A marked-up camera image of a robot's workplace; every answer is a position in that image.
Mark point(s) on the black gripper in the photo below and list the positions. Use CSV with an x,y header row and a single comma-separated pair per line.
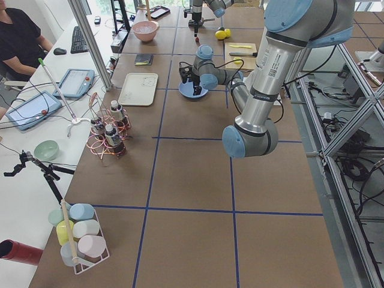
x,y
195,17
196,80

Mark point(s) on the blue plastic plate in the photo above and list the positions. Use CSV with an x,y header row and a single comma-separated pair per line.
x,y
187,90

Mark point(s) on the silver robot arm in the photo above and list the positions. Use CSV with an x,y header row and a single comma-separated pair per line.
x,y
218,7
290,26

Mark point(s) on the yellow lemon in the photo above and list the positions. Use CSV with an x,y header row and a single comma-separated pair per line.
x,y
221,35
227,32

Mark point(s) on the black tray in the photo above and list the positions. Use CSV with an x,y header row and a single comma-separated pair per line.
x,y
158,12

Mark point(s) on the steel knife sharpener rod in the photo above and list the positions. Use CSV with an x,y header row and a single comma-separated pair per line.
x,y
244,54

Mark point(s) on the pink bowl with ice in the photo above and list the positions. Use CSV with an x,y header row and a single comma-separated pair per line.
x,y
145,30

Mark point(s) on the half lemon slice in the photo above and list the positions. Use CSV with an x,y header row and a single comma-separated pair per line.
x,y
238,60

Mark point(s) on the yellow plastic knife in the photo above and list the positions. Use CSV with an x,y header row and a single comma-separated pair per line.
x,y
240,46

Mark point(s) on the cream bear tray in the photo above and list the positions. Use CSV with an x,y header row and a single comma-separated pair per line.
x,y
138,89

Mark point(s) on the wooden cutting board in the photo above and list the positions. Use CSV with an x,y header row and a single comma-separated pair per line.
x,y
249,62

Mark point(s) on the grey folded cloth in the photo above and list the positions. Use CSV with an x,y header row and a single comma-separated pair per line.
x,y
143,59

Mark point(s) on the tea bottle back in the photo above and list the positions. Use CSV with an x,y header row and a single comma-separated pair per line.
x,y
118,113

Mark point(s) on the tea bottle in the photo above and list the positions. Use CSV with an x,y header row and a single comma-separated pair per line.
x,y
114,140
98,128
118,113

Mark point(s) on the tea bottle front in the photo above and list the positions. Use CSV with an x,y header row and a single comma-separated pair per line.
x,y
114,140

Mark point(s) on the tea bottle middle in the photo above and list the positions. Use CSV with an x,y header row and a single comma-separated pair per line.
x,y
98,128

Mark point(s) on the black keyboard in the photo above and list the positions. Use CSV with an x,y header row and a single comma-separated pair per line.
x,y
78,43

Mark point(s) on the far blue teach pendant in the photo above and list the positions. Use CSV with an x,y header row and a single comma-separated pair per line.
x,y
76,82

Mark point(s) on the blue teach pendant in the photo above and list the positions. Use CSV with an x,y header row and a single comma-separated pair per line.
x,y
33,111
76,82

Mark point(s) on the white rod with green tip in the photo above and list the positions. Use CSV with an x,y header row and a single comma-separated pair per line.
x,y
75,120

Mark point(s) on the black computer mouse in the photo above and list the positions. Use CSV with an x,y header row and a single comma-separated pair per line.
x,y
59,51

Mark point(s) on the green bowl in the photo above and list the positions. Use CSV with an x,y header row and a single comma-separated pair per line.
x,y
46,150

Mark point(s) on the blue plastic cup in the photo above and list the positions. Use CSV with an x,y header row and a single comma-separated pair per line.
x,y
81,211

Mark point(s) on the near blue teach pendant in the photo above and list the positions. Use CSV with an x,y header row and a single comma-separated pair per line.
x,y
33,111

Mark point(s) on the seated person black shirt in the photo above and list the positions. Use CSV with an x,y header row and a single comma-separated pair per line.
x,y
22,43

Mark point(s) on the white plastic cup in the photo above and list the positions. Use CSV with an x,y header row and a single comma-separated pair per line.
x,y
86,227

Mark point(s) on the pink plastic cup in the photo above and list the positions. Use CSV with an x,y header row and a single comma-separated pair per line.
x,y
92,245

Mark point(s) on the green plastic cup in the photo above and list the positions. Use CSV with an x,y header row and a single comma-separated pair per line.
x,y
55,217

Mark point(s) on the yellow plastic cup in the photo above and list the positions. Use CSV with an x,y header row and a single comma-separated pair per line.
x,y
61,231

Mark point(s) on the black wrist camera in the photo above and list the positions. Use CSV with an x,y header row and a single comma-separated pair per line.
x,y
185,71

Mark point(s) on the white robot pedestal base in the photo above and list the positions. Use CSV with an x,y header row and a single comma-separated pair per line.
x,y
272,65

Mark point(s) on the copper wire bottle rack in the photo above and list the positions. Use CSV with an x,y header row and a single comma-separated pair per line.
x,y
98,147

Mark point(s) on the aluminium frame post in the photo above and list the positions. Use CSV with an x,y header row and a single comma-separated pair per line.
x,y
82,21

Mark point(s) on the wooden basket handle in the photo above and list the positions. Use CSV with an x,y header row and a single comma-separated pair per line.
x,y
75,258

